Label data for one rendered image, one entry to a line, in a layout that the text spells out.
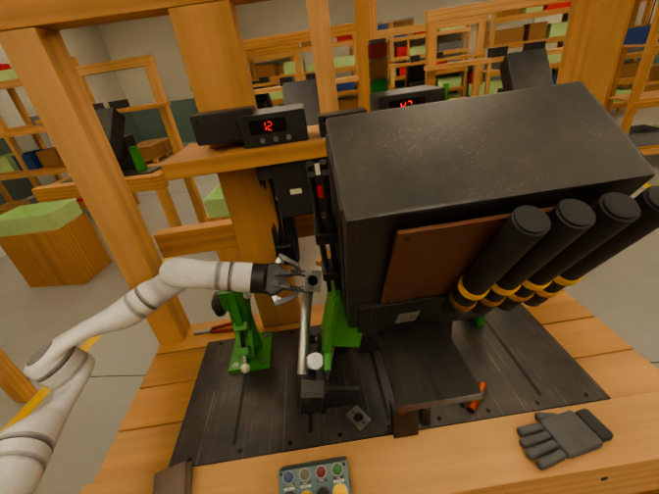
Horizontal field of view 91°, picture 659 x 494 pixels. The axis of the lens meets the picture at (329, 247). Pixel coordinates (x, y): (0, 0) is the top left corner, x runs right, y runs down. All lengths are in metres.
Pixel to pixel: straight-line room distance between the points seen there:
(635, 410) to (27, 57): 1.64
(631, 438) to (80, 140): 1.49
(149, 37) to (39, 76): 11.06
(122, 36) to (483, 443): 12.41
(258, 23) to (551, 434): 10.74
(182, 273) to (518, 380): 0.90
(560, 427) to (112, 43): 12.67
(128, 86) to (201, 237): 11.59
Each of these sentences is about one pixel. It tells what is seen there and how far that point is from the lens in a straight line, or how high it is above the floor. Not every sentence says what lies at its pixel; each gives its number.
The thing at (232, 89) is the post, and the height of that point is 1.67.
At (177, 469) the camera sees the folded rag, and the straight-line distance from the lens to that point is 0.98.
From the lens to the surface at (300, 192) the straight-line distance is 0.87.
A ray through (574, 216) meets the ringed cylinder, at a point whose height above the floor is 1.53.
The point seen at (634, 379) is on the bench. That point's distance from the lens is 1.23.
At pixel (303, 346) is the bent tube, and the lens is 0.92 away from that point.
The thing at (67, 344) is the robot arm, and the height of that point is 1.26.
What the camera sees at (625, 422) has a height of 0.90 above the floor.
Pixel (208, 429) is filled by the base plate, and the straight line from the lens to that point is 1.04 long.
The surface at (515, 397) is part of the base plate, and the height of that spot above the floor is 0.90.
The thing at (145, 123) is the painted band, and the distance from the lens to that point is 12.66.
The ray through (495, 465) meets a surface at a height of 0.90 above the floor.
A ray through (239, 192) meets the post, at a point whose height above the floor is 1.41.
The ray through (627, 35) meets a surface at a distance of 5.88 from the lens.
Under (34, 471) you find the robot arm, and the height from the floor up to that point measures 1.19.
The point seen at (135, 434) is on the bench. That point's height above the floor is 0.88.
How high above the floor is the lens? 1.70
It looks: 29 degrees down
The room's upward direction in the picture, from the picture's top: 8 degrees counter-clockwise
